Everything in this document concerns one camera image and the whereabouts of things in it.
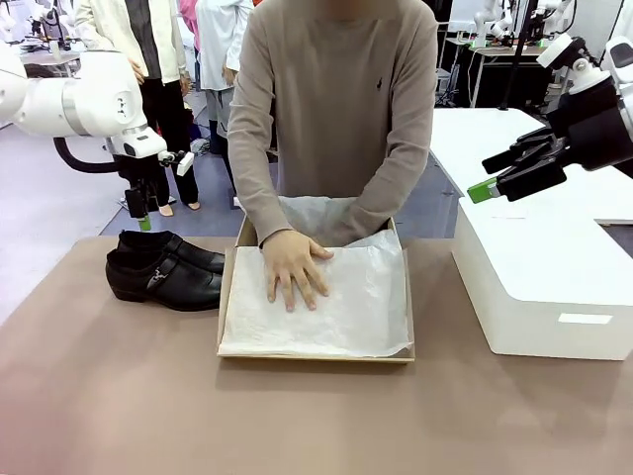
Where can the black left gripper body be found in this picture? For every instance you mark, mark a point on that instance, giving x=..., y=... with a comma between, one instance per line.
x=141, y=173

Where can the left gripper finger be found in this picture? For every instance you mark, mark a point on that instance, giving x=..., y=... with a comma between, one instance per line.
x=134, y=203
x=157, y=195

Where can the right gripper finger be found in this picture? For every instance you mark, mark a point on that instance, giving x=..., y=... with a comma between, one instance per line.
x=529, y=148
x=534, y=178

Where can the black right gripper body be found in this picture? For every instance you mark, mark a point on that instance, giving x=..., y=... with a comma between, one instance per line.
x=598, y=128

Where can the black leather buckle shoe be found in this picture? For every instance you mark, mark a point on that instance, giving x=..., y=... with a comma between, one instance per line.
x=183, y=289
x=195, y=257

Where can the brown cardboard shoe box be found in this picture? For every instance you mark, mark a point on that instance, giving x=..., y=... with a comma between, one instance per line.
x=227, y=287

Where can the white tissue paper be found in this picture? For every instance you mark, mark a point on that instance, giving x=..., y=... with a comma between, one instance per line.
x=356, y=307

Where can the person's left forearm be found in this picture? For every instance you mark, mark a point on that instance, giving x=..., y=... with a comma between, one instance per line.
x=381, y=193

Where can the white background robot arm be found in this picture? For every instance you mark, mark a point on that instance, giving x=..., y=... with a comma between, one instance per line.
x=487, y=22

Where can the person's right forearm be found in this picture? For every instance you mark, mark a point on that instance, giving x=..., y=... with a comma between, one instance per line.
x=257, y=193

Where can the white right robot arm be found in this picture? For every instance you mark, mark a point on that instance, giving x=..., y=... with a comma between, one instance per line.
x=620, y=59

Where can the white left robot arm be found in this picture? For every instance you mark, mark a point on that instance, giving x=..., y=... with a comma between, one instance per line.
x=74, y=104

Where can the person's right hand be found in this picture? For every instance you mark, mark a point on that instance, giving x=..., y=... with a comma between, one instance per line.
x=292, y=262

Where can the white side table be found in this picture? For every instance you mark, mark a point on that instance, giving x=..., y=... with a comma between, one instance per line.
x=475, y=138

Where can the colourful clothes pile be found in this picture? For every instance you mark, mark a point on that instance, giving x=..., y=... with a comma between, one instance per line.
x=198, y=143

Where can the dark background robot table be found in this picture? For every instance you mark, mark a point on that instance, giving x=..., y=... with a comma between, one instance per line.
x=494, y=74

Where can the black stand pole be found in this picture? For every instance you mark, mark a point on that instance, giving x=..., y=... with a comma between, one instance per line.
x=516, y=59

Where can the white plastic storage bin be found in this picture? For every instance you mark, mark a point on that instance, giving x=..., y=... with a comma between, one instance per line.
x=544, y=277

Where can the bystander in cream jacket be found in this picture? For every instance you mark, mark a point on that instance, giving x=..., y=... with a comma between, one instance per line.
x=163, y=39

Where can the grey background work table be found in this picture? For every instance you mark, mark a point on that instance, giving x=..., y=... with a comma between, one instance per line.
x=54, y=54

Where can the bystander in white coat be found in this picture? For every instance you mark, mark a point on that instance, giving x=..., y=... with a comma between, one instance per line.
x=217, y=39

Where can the bystander in pink top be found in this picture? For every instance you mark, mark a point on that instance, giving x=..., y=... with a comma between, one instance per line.
x=188, y=20

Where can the person in beige sweater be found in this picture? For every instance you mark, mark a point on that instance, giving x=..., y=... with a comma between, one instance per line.
x=336, y=99

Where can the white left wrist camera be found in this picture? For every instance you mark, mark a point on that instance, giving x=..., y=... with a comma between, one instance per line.
x=186, y=164

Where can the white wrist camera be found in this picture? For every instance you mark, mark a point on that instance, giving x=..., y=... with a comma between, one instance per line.
x=186, y=164
x=559, y=52

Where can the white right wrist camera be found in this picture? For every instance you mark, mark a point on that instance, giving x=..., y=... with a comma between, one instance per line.
x=559, y=52

